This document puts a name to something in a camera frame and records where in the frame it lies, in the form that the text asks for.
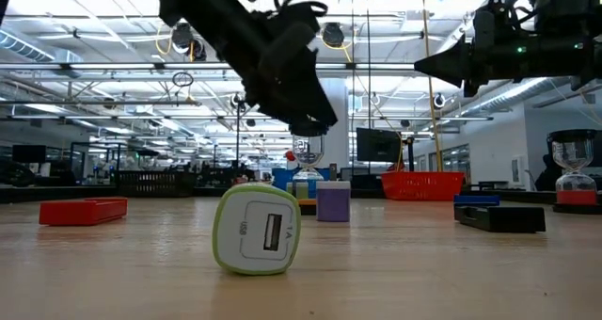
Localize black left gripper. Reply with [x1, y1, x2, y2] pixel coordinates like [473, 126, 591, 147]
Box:
[237, 23, 339, 127]

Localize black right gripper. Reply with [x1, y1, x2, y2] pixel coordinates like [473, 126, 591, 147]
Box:
[414, 31, 542, 98]

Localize orange sand hourglass black caps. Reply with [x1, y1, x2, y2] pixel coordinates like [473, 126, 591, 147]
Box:
[287, 121, 329, 216]

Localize purple cube charger white face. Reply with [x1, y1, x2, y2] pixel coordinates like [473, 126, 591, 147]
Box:
[315, 181, 352, 223]

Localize white sand hourglass black caps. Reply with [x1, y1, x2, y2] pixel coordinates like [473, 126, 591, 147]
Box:
[135, 149, 160, 173]

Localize black small digital display device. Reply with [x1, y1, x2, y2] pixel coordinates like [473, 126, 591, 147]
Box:
[453, 204, 547, 234]

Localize red sand hourglass black caps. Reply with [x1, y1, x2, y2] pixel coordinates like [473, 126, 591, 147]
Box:
[546, 129, 602, 215]

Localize white building column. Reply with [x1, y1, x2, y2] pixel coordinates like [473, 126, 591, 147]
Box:
[324, 77, 352, 170]

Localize blue plastic bin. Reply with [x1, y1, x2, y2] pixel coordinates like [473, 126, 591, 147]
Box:
[271, 168, 332, 200]

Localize black computer monitor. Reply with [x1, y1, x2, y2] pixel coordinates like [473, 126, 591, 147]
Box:
[356, 127, 404, 164]

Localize red plastic bin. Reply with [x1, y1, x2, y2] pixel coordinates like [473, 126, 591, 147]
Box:
[381, 170, 466, 202]

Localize green white USB charger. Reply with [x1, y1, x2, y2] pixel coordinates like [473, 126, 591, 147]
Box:
[211, 182, 303, 277]

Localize blue small digital display device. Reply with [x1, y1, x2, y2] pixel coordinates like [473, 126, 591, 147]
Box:
[453, 194, 501, 207]

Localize seated person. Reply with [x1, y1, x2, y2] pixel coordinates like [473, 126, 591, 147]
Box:
[534, 153, 562, 192]

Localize black plastic basket tray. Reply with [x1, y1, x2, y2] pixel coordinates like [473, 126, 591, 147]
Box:
[116, 170, 198, 198]

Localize black background monitor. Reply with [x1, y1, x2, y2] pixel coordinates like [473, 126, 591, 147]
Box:
[11, 144, 48, 165]

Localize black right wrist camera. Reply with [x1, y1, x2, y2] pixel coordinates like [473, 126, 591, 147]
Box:
[472, 0, 524, 38]

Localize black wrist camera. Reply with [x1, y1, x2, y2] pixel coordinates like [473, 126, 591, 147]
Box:
[472, 0, 524, 38]
[253, 0, 329, 43]

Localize silver ceiling air duct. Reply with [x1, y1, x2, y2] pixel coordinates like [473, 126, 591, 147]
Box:
[463, 77, 573, 119]

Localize black metal gantry frame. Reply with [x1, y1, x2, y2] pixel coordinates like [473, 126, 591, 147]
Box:
[234, 101, 242, 170]

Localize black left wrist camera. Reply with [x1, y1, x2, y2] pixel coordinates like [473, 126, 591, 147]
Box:
[253, 0, 329, 43]

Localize black aluminium table frame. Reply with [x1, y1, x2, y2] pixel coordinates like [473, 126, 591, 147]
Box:
[0, 184, 602, 214]

